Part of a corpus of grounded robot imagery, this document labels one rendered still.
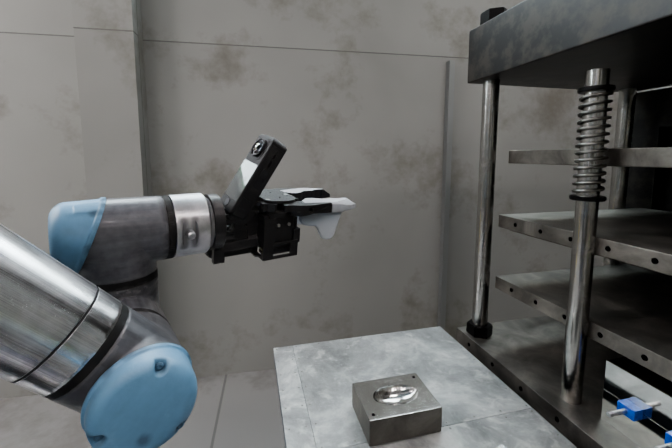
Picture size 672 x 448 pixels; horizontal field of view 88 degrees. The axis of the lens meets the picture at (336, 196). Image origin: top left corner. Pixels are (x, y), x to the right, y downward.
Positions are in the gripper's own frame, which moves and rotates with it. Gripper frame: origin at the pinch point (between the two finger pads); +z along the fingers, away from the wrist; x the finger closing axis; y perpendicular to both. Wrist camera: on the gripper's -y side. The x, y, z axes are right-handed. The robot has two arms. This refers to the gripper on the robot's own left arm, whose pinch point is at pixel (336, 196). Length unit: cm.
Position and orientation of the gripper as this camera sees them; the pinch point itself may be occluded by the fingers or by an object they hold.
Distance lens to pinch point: 55.4
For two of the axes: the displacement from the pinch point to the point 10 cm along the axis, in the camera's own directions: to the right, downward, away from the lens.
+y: -0.8, 9.7, 2.2
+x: 5.9, 2.3, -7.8
